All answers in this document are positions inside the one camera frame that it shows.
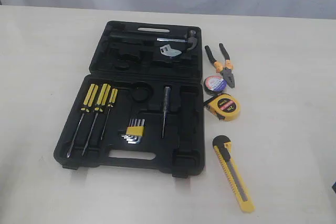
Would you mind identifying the dark object at right edge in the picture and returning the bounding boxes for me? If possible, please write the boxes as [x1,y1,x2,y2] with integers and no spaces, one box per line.
[332,182,336,193]

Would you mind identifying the adjustable wrench steel head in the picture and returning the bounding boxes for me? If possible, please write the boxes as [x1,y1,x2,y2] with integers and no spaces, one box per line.
[107,42,183,59]

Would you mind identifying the small yellow black screwdriver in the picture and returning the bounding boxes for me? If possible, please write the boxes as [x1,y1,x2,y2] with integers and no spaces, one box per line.
[100,88,118,141]

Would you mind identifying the orange black combination pliers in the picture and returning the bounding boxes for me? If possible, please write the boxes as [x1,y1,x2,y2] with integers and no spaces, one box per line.
[205,43,235,88]

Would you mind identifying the clear voltage tester screwdriver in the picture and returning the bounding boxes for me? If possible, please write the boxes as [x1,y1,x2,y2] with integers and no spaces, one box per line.
[161,86,171,138]

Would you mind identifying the claw hammer black handle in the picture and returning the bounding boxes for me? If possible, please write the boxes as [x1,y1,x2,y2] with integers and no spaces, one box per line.
[109,29,200,52]

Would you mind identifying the large yellow black screwdriver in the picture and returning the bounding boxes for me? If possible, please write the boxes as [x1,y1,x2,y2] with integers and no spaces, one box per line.
[66,83,99,158]

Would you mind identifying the hex key set yellow holder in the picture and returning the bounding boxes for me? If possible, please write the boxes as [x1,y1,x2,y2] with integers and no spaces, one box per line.
[121,118,145,144]

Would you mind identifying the black electrical tape roll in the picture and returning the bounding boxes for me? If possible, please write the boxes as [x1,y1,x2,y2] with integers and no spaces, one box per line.
[203,76,227,96]

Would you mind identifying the yellow tape measure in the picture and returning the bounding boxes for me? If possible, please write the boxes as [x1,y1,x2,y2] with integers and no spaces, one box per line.
[203,93,240,121]

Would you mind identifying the black plastic tool case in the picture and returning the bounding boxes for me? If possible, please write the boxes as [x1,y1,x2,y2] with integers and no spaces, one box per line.
[54,20,205,178]

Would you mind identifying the yellow black utility knife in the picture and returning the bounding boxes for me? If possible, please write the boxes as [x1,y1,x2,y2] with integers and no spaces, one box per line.
[212,135,255,213]

